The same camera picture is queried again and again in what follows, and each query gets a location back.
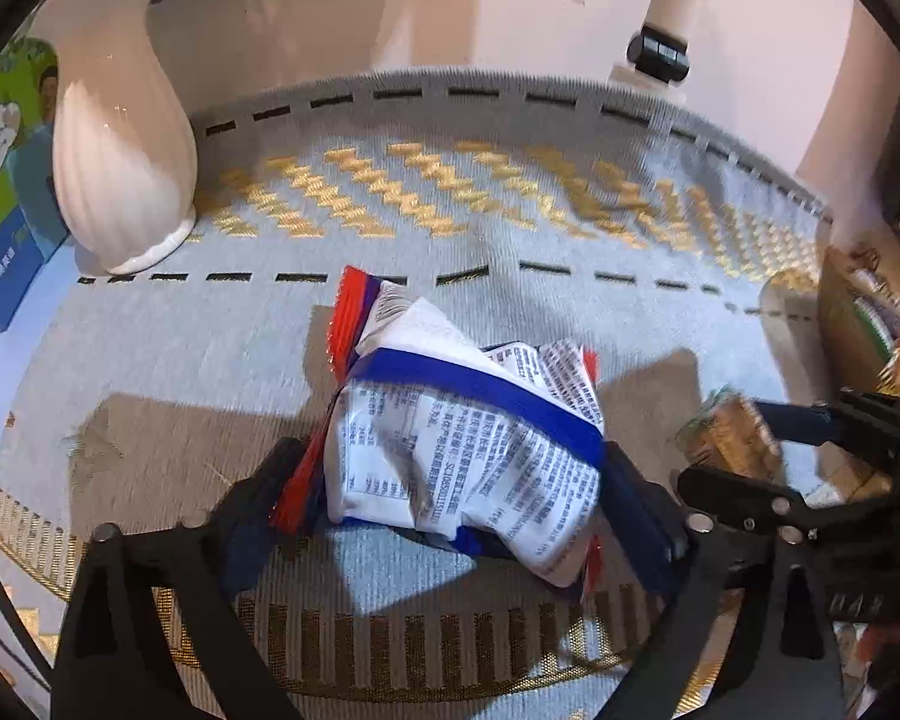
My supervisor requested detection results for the grey gold woven table mat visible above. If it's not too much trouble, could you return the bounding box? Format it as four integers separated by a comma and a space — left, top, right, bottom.
0, 71, 831, 718

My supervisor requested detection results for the green blue book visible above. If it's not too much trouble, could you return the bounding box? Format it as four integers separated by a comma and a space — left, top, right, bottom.
0, 39, 68, 332

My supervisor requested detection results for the white ribbed ceramic vase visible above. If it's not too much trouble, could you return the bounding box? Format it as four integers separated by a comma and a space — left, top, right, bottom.
30, 0, 198, 275

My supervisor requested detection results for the white lamp pole black knob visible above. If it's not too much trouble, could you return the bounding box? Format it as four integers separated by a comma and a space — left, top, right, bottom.
610, 0, 704, 103

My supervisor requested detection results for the blue red white snack packet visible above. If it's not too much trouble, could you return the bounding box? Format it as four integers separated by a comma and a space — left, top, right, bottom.
271, 266, 605, 590

